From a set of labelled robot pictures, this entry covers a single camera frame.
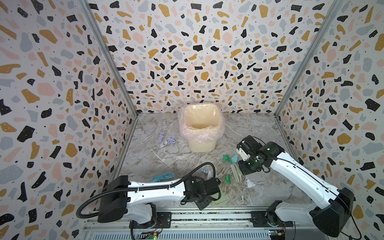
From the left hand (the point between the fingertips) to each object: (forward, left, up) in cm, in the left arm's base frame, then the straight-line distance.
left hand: (206, 199), depth 73 cm
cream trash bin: (+32, +2, +17) cm, 36 cm away
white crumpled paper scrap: (+9, -25, -8) cm, 28 cm away
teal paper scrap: (+15, +23, -8) cm, 29 cm away
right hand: (+13, -17, +8) cm, 22 cm away
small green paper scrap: (+12, -13, -7) cm, 19 cm away
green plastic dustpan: (+2, -9, -9) cm, 13 cm away
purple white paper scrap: (+39, +28, -8) cm, 49 cm away
